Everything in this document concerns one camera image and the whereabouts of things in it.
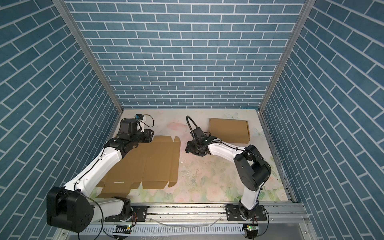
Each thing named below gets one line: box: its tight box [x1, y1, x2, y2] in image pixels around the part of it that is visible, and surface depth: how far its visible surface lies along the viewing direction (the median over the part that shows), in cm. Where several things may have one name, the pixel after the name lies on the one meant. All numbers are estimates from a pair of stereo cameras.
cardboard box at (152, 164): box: [96, 135, 181, 199], surface depth 90 cm
